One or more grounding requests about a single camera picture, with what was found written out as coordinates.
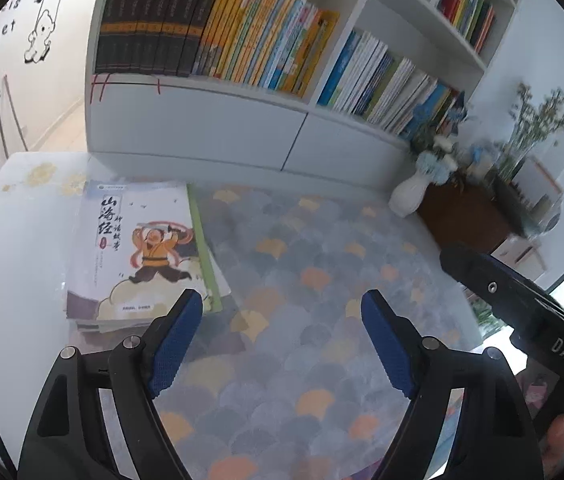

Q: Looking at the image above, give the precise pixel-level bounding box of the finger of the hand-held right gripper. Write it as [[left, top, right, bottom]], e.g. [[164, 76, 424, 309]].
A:
[[439, 245, 564, 332]]

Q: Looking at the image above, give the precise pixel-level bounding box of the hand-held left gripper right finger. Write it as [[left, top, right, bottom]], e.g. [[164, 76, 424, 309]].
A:
[[360, 289, 545, 480]]

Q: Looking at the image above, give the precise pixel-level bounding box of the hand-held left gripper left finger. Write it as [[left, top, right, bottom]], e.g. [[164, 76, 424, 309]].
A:
[[18, 289, 204, 480]]

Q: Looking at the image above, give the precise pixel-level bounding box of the white book with warrior figure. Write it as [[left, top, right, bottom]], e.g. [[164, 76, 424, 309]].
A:
[[66, 180, 204, 322]]

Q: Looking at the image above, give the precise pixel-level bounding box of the row of blue white books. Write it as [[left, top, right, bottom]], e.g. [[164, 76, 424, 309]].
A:
[[317, 30, 466, 139]]

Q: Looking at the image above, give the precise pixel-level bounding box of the row of red colourful books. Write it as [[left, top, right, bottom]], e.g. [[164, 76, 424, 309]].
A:
[[437, 0, 498, 57]]

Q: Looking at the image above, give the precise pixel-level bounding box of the row of yellow colourful books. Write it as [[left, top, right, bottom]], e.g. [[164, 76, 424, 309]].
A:
[[192, 0, 342, 99]]

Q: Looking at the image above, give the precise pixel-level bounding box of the row of black books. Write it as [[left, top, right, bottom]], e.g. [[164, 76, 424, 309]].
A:
[[94, 0, 225, 79]]

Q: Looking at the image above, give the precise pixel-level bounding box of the person's right hand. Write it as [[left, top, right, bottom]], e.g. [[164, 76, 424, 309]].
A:
[[547, 412, 564, 467]]

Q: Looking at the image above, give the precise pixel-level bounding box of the small green floor plant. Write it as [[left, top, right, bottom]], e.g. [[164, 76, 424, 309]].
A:
[[472, 294, 501, 337]]

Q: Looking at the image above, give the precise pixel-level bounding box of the white side cabinet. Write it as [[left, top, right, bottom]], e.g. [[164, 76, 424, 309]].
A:
[[492, 235, 549, 282]]

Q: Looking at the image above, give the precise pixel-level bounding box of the brown wooden box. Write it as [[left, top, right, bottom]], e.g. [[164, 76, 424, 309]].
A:
[[417, 180, 514, 257]]

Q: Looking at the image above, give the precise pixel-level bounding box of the light green book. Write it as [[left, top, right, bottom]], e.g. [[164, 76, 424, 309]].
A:
[[187, 184, 224, 314]]

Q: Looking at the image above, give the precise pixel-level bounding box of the white desk calendar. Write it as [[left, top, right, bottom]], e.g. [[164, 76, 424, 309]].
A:
[[512, 155, 564, 227]]

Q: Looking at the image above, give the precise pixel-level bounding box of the patterned tablecloth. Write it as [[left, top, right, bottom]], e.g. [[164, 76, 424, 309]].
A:
[[0, 152, 483, 480]]

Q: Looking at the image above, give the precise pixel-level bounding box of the pale blue flower ornament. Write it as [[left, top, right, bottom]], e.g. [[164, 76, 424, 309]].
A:
[[464, 144, 496, 182]]

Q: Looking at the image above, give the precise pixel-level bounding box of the green plant in glass vase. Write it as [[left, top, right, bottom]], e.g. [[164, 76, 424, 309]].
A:
[[499, 82, 564, 182]]

